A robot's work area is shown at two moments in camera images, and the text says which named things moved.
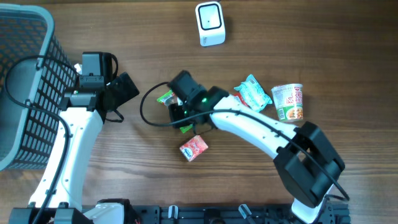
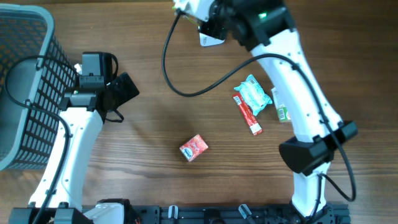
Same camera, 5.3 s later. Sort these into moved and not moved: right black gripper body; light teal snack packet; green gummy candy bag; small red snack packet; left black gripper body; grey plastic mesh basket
Moved: right black gripper body; green gummy candy bag
Not moved: light teal snack packet; grey plastic mesh basket; left black gripper body; small red snack packet
